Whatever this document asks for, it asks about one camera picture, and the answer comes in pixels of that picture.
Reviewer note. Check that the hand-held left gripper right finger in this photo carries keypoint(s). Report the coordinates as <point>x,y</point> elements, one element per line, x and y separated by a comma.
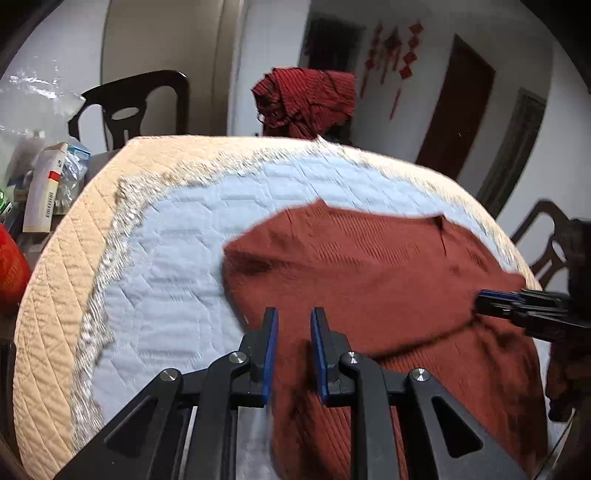
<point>317,355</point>

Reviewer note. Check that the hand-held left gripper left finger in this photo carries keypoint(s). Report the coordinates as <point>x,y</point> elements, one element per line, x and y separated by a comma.
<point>272,355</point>

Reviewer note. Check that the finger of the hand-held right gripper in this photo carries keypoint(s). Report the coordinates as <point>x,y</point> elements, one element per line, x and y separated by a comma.
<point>508,296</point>
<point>517,318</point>

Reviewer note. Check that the rust red knitted sweater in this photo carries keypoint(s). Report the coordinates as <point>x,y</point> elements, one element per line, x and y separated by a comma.
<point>369,277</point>

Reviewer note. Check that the person's right hand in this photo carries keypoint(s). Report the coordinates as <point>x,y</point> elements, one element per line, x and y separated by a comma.
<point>563,378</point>

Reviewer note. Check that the dark wooden chair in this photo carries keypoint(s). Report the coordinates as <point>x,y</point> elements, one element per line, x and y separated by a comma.
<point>152,97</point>
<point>545,230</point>

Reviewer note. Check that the quilted blue beige table cover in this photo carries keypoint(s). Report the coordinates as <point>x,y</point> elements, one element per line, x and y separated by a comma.
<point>161,240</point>

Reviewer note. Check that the brown wooden door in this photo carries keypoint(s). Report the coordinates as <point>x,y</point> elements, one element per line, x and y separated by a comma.
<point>455,106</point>

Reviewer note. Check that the red striped cloth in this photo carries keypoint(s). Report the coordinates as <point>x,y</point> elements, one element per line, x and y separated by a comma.
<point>304,97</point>

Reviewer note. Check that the blue blister pack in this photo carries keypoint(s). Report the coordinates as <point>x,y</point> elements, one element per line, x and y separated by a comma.
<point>74,170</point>

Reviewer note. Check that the red bag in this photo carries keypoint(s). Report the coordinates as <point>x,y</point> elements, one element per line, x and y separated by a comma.
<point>11,272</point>

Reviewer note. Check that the white box with red label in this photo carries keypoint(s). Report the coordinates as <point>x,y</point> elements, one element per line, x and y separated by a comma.
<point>44,189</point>

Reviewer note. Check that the beige tall panel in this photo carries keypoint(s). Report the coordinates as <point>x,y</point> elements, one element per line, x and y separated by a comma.
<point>175,41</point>

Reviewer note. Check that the clear plastic bag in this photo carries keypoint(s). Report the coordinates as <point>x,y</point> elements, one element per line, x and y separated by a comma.
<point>32,106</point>

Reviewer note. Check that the grey green door frame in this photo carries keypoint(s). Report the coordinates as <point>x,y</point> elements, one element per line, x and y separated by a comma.
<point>512,152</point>

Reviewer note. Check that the red wall decorations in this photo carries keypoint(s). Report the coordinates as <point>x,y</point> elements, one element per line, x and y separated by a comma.
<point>392,50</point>

